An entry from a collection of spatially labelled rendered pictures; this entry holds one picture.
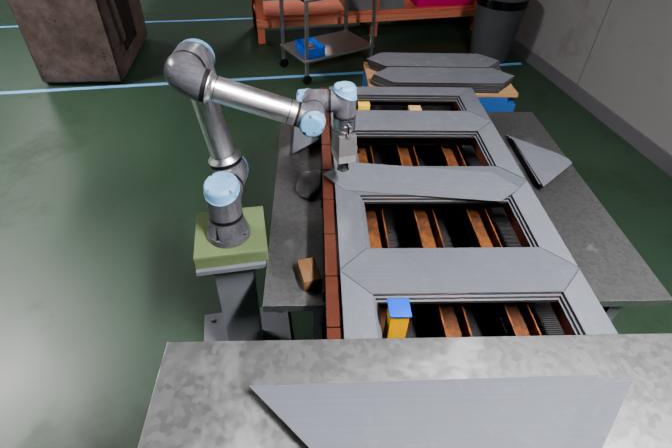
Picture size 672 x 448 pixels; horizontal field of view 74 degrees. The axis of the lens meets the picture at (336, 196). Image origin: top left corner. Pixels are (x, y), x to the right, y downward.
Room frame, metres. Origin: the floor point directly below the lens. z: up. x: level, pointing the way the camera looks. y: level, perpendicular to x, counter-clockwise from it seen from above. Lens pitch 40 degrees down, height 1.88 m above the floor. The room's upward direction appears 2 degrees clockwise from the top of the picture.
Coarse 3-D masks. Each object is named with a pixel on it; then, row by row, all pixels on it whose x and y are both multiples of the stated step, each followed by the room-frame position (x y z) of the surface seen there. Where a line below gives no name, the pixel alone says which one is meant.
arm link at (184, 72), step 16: (176, 64) 1.18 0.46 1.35; (192, 64) 1.19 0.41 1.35; (176, 80) 1.15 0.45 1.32; (192, 80) 1.14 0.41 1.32; (208, 80) 1.15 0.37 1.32; (224, 80) 1.18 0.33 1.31; (192, 96) 1.14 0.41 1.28; (208, 96) 1.14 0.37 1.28; (224, 96) 1.15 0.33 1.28; (240, 96) 1.15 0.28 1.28; (256, 96) 1.16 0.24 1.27; (272, 96) 1.18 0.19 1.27; (256, 112) 1.15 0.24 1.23; (272, 112) 1.15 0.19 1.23; (288, 112) 1.15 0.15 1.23; (304, 112) 1.16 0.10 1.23; (320, 112) 1.17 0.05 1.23; (304, 128) 1.13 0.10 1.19; (320, 128) 1.13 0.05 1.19
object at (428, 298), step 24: (360, 96) 2.04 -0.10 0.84; (384, 96) 2.05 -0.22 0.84; (408, 96) 2.06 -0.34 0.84; (432, 96) 2.06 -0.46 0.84; (456, 96) 2.07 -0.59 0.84; (480, 144) 1.66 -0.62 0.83; (456, 168) 1.45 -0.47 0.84; (480, 168) 1.45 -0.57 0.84; (360, 192) 1.27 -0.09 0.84; (336, 216) 1.16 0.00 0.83; (528, 240) 1.08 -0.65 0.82
